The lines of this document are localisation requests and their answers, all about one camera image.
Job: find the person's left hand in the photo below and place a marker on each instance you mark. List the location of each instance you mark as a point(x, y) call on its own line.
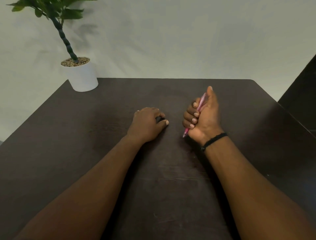
point(144, 126)

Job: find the person's right hand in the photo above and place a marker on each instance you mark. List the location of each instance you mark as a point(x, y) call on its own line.
point(206, 118)

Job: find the person's right thumb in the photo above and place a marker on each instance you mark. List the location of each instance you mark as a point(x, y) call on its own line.
point(211, 97)

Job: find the person's right little finger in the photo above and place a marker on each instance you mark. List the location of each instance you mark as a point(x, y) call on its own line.
point(189, 125)

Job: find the person's right middle finger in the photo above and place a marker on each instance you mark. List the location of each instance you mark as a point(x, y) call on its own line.
point(193, 111)

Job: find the person's left thumb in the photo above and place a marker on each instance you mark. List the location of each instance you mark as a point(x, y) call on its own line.
point(164, 124)

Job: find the pink pen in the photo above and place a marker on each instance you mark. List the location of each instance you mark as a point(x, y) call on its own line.
point(202, 101)

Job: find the person's right forearm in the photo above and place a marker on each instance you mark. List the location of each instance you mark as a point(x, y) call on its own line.
point(249, 192)

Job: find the person's left forearm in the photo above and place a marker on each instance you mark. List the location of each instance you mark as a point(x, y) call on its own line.
point(98, 183)

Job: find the black braided wrist band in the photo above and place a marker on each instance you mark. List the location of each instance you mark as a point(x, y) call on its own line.
point(214, 139)

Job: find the dark wooden furniture panel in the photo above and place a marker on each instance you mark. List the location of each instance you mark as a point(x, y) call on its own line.
point(302, 99)

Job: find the white plant pot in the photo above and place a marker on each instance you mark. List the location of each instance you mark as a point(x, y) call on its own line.
point(82, 76)

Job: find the layer of pebbles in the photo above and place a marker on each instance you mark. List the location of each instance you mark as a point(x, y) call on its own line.
point(81, 61)

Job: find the green artificial plant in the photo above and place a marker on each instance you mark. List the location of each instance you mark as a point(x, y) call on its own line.
point(64, 37)

